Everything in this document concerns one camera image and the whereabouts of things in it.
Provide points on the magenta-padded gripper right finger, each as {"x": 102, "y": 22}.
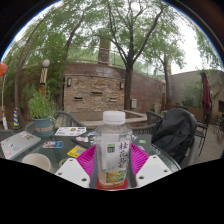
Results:
{"x": 153, "y": 170}

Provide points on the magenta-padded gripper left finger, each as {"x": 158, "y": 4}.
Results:
{"x": 71, "y": 171}

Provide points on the clear white-capped drink bottle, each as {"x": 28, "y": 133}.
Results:
{"x": 113, "y": 150}

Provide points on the yellow card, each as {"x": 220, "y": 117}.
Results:
{"x": 76, "y": 151}

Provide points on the flat round red coaster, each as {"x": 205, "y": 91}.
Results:
{"x": 125, "y": 184}

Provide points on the dark laptop with stickers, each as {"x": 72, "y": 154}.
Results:
{"x": 143, "y": 140}

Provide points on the blue card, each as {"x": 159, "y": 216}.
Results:
{"x": 52, "y": 144}

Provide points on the white ribbed mug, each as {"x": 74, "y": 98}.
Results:
{"x": 36, "y": 161}

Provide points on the black jacket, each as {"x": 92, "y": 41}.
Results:
{"x": 175, "y": 133}

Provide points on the silver laptop with stickers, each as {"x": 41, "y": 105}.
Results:
{"x": 18, "y": 144}

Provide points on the black metal chair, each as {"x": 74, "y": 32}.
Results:
{"x": 202, "y": 130}

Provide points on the green plant in blue pot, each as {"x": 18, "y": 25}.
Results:
{"x": 41, "y": 110}

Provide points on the yellow blue striped cone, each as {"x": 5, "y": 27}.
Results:
{"x": 16, "y": 118}

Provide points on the dark-trunked tree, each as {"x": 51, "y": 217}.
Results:
{"x": 128, "y": 90}

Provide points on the closed maroon patio umbrella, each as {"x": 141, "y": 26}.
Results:
{"x": 206, "y": 93}

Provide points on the orange patio umbrella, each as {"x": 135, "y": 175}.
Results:
{"x": 2, "y": 69}

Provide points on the grey wall box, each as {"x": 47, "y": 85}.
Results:
{"x": 133, "y": 103}

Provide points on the black wall lamp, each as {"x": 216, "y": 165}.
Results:
{"x": 122, "y": 85}
{"x": 69, "y": 82}

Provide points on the wooden globe-topped lamp post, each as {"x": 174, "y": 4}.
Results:
{"x": 44, "y": 80}

